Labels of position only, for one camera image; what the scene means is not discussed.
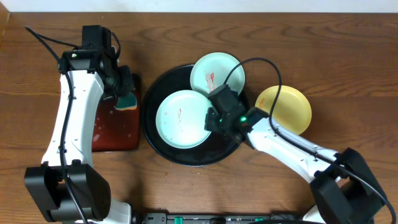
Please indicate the black rectangular tray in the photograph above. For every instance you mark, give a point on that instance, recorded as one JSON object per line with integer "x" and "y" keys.
{"x": 117, "y": 130}

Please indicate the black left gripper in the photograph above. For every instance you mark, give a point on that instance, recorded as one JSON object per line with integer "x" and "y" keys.
{"x": 129, "y": 84}

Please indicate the light blue plate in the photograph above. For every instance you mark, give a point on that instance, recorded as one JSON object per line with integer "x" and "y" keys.
{"x": 210, "y": 72}
{"x": 180, "y": 119}

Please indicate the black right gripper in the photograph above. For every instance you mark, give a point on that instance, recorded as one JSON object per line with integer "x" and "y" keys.
{"x": 209, "y": 123}

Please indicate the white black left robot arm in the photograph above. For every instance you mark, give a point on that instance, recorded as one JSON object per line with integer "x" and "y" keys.
{"x": 65, "y": 186}

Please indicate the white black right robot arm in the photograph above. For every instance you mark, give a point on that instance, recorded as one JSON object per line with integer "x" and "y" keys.
{"x": 343, "y": 186}

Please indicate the black round tray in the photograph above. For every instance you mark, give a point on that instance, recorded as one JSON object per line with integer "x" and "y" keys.
{"x": 214, "y": 149}

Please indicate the yellow plate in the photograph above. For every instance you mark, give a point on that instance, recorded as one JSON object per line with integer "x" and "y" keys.
{"x": 292, "y": 109}

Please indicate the green orange sponge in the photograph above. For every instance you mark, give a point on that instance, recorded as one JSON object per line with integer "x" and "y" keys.
{"x": 126, "y": 102}

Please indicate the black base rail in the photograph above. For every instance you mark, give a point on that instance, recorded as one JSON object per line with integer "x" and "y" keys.
{"x": 164, "y": 218}

